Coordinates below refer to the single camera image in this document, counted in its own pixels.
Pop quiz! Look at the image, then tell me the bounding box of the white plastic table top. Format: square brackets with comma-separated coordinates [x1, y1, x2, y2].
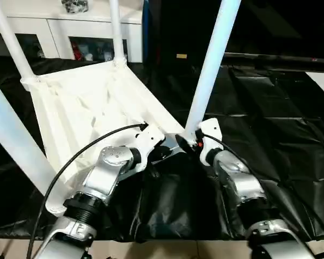
[21, 59, 187, 216]

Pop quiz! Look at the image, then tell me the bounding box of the black plastic mat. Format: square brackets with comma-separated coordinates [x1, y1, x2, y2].
[0, 54, 324, 241]

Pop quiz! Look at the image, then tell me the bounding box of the black low shelf board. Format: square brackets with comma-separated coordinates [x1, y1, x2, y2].
[221, 53, 324, 68]

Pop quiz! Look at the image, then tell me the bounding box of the white sideboard cabinet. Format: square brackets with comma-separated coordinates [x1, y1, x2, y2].
[0, 0, 145, 63]

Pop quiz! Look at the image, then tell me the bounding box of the grey crumpled object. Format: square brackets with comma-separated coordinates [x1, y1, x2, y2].
[62, 0, 89, 13]

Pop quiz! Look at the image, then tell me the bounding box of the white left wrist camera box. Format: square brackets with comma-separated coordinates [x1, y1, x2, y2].
[133, 125, 166, 169]

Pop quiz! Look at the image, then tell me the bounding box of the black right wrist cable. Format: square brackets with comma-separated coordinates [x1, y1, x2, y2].
[202, 134, 324, 249]

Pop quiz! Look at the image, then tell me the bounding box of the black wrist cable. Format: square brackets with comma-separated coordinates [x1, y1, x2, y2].
[26, 123, 150, 259]
[202, 134, 324, 249]

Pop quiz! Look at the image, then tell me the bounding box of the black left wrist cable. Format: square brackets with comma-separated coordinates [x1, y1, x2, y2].
[26, 123, 150, 259]

